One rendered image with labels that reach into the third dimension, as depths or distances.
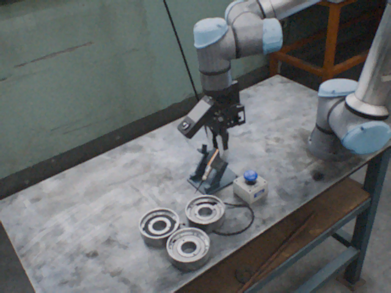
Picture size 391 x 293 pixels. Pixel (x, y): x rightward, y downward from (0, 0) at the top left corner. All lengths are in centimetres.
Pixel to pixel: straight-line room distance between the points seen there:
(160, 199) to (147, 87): 171
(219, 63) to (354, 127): 40
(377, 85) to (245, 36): 36
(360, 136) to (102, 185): 75
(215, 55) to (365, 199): 90
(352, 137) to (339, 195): 50
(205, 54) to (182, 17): 193
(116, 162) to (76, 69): 127
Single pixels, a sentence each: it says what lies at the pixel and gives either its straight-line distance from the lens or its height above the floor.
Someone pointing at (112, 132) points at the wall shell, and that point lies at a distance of 284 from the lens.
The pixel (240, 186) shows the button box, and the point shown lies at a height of 84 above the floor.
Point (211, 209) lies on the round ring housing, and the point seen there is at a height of 82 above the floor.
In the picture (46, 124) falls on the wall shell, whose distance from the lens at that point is 263.
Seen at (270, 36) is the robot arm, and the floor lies 127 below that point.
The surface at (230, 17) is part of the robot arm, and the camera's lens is 106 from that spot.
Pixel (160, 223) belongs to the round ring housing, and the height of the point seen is 81.
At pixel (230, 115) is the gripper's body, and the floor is 108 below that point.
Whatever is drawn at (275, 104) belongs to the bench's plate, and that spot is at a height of 80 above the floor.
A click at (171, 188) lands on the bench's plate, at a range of 124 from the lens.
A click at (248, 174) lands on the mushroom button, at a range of 115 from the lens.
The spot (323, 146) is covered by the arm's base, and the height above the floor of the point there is 84.
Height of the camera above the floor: 162
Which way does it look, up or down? 36 degrees down
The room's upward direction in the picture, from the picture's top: 6 degrees counter-clockwise
